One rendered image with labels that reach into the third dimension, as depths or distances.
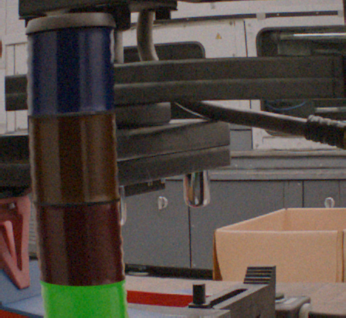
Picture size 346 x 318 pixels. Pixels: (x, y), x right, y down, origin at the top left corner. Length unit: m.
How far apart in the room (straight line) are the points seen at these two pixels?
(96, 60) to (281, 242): 2.65
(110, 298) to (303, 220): 3.19
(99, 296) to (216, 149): 0.36
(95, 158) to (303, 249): 2.61
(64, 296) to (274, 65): 0.25
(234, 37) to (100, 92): 5.35
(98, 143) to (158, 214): 5.66
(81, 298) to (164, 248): 5.67
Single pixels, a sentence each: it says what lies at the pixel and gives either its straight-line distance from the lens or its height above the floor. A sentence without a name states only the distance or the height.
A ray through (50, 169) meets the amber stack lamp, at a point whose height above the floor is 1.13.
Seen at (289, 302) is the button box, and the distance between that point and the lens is 1.02.
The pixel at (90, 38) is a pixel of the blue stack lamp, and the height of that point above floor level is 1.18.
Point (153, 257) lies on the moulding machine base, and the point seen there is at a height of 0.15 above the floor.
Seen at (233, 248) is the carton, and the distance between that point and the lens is 3.10.
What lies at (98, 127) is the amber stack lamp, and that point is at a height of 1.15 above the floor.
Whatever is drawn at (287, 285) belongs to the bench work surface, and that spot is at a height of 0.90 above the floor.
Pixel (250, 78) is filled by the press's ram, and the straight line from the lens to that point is 0.58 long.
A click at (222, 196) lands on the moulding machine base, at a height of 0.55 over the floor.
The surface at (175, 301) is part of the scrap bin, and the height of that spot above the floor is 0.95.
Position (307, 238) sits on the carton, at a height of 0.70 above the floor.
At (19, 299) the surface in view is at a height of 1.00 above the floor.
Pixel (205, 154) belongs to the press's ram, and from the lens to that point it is 0.71.
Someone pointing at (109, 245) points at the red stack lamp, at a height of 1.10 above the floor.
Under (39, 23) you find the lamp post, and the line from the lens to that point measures 0.38.
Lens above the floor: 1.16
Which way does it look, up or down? 3 degrees down
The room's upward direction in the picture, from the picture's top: 2 degrees counter-clockwise
